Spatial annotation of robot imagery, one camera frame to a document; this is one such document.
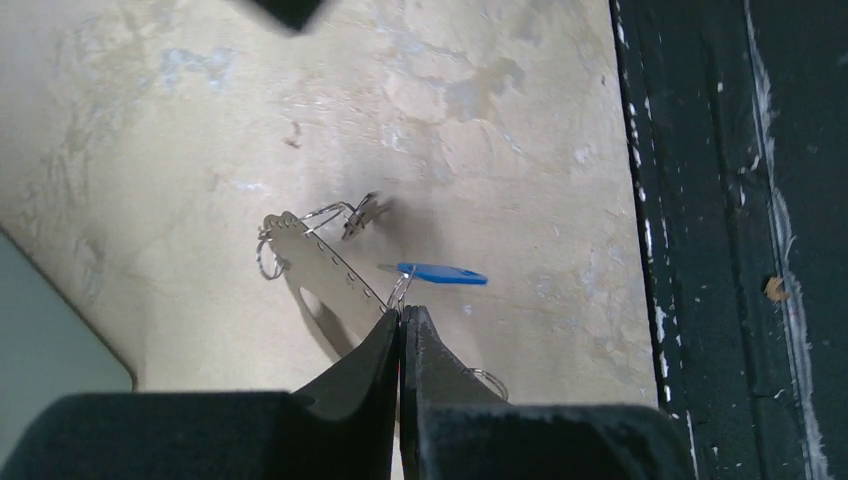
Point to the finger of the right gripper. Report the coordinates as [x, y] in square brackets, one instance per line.
[294, 15]

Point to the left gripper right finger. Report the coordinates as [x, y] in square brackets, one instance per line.
[452, 426]

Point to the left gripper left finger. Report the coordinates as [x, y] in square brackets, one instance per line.
[338, 426]

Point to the white oval keyring holder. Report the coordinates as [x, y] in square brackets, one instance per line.
[318, 258]

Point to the blue key tag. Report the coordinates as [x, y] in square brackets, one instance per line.
[437, 274]

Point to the clear plastic storage box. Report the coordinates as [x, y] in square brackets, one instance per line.
[47, 350]

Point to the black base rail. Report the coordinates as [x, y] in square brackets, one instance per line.
[736, 117]

